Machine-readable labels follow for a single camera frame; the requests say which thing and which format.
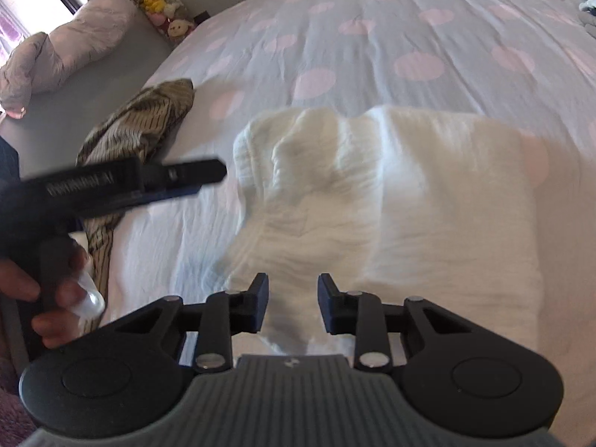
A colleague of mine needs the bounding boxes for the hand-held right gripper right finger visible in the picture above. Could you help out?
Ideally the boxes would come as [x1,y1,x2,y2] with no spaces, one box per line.
[317,272,467,374]

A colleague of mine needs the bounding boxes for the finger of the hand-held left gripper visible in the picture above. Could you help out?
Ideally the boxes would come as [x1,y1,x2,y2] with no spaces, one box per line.
[140,185,203,205]
[141,158,228,188]

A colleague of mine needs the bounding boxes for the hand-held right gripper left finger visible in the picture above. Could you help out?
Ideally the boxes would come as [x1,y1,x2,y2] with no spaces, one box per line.
[113,272,271,375]

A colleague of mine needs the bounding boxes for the brown striped garment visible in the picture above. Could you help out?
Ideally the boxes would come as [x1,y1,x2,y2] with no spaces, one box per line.
[76,78,196,287]

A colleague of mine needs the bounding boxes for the white muslin pants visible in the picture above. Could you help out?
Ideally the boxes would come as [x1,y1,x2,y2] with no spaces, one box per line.
[222,105,550,359]

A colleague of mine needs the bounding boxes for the stack of folded clothes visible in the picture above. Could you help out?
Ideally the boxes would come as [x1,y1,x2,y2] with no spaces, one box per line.
[575,0,596,40]

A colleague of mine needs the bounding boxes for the person's left hand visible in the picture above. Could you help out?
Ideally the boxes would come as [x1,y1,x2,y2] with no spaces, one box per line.
[0,241,90,350]

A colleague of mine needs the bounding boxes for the pale pink duvet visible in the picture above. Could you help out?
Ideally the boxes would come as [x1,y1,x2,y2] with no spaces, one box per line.
[0,0,138,117]

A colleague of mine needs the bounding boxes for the pile of plush toys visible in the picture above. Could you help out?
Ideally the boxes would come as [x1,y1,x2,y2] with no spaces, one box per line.
[103,0,197,42]

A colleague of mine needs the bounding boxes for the window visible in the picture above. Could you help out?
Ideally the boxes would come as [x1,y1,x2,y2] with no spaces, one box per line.
[0,0,90,50]

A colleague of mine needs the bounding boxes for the purple fuzzy cloth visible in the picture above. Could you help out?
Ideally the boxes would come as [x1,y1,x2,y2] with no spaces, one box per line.
[0,368,40,447]

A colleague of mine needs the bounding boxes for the bed with pink-dotted sheet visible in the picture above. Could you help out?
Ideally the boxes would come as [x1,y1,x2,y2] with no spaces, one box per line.
[100,0,596,447]

